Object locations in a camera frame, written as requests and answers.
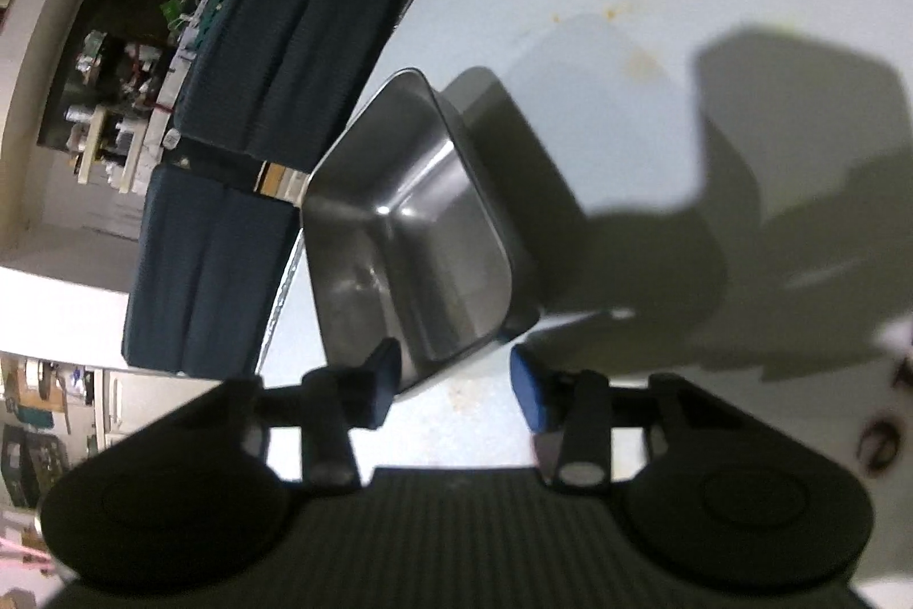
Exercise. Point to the white shelf cart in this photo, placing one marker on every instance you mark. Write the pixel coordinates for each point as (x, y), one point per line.
(89, 145)

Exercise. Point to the dark blue chair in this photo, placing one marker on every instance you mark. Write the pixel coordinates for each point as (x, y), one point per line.
(299, 45)
(200, 274)

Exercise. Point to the teal sign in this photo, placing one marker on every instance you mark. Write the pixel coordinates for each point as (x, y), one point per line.
(214, 10)

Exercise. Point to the square steel container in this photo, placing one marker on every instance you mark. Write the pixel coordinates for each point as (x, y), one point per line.
(414, 238)

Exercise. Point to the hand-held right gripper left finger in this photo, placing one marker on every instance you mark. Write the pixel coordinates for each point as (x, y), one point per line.
(381, 391)

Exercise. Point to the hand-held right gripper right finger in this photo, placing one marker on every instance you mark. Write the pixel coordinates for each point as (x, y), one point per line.
(529, 391)

